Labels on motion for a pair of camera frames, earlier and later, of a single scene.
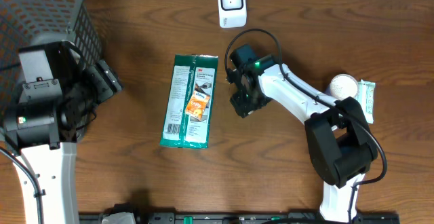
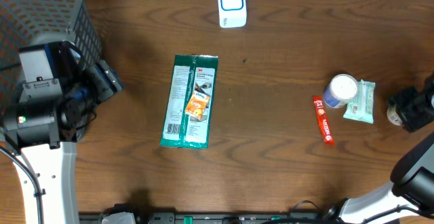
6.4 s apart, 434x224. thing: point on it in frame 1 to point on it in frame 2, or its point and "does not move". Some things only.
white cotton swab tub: [342, 86] does not move
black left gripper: [106, 84] does not move
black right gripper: [243, 106] to [411, 123]
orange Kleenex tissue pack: [196, 104] does not move
